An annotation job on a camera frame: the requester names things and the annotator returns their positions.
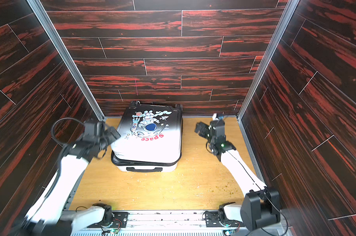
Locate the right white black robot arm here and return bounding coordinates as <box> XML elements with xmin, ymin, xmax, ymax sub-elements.
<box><xmin>195</xmin><ymin>119</ymin><xmax>281</xmax><ymax>231</ymax></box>

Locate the left aluminium corner post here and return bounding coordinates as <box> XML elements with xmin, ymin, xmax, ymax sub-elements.
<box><xmin>27</xmin><ymin>0</ymin><xmax>105</xmax><ymax>121</ymax></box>

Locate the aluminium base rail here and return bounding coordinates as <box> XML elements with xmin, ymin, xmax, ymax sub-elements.
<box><xmin>71</xmin><ymin>210</ymin><xmax>294</xmax><ymax>236</ymax></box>

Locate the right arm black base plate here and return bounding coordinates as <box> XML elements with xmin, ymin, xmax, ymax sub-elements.
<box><xmin>202</xmin><ymin>210</ymin><xmax>224</xmax><ymax>228</ymax></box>

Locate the black white astronaut suitcase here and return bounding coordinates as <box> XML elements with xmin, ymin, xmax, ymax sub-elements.
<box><xmin>111</xmin><ymin>101</ymin><xmax>183</xmax><ymax>173</ymax></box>

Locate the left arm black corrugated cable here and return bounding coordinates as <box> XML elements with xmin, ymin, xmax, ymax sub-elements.
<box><xmin>50</xmin><ymin>117</ymin><xmax>87</xmax><ymax>148</ymax></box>

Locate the right aluminium corner post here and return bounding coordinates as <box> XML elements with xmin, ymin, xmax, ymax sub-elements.
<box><xmin>237</xmin><ymin>0</ymin><xmax>301</xmax><ymax>120</ymax></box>

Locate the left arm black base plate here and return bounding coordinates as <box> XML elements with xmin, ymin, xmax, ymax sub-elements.
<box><xmin>88</xmin><ymin>211</ymin><xmax>129</xmax><ymax>230</ymax></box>

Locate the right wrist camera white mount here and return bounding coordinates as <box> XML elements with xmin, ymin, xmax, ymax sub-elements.
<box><xmin>212</xmin><ymin>113</ymin><xmax>224</xmax><ymax>121</ymax></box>

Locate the aluminium corner post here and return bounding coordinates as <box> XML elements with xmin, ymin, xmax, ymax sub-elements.
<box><xmin>27</xmin><ymin>0</ymin><xmax>105</xmax><ymax>121</ymax></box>
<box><xmin>237</xmin><ymin>0</ymin><xmax>301</xmax><ymax>120</ymax></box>

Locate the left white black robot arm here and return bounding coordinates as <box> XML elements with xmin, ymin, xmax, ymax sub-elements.
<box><xmin>8</xmin><ymin>120</ymin><xmax>120</xmax><ymax>236</ymax></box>

